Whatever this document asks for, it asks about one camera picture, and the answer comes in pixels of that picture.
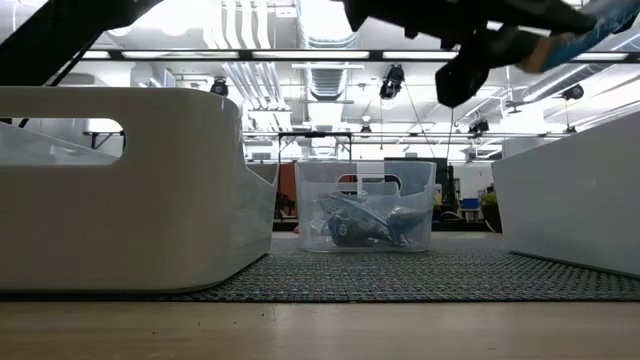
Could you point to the blue storage box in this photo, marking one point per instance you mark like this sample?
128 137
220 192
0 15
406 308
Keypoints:
470 203

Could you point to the black background cabinet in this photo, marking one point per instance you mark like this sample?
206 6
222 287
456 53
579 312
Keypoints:
442 185

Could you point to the dark woven placemat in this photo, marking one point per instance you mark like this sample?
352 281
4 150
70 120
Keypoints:
400 275

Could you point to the orange room partition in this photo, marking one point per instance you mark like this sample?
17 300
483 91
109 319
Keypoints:
287 177

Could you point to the blue and orange granola bar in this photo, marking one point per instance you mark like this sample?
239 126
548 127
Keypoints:
590 37

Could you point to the clear plastic bin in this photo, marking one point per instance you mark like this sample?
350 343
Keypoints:
306 200

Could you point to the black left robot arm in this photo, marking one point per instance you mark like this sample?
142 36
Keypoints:
75 35

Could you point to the linear pendant ceiling light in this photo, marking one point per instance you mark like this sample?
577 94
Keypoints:
300 55

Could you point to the black ceiling-hung device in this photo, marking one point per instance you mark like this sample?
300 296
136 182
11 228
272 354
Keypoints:
220 87
392 82
572 91
477 126

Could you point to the white plastic bin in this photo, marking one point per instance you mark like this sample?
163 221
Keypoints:
575 210

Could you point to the light blue granola bar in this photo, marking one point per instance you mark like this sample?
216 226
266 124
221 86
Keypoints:
350 206

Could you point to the frosted translucent plastic bin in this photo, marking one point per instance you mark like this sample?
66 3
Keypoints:
150 210

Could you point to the dark blue Chewy granola bar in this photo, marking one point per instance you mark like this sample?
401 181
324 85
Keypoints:
350 232
407 220

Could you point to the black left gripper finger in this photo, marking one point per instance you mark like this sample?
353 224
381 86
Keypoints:
545 15
520 47

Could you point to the silver ceiling air duct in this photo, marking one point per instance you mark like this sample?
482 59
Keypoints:
327 20

